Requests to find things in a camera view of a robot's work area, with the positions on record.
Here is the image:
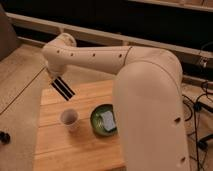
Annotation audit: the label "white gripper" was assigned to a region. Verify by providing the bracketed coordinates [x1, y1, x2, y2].
[46, 67, 75, 101]

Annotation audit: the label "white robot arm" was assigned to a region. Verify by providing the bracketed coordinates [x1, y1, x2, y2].
[42, 33, 190, 171]

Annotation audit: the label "green bowl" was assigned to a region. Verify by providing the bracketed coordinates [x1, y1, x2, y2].
[90, 104, 117, 136]

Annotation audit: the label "blue-grey sponge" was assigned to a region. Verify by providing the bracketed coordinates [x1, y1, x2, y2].
[101, 111, 116, 131]

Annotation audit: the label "black object on floor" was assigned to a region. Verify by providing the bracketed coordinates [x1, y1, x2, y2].
[0, 131, 11, 144]

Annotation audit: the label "black cables on floor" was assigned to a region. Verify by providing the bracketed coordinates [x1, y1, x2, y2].
[181, 79, 213, 171]

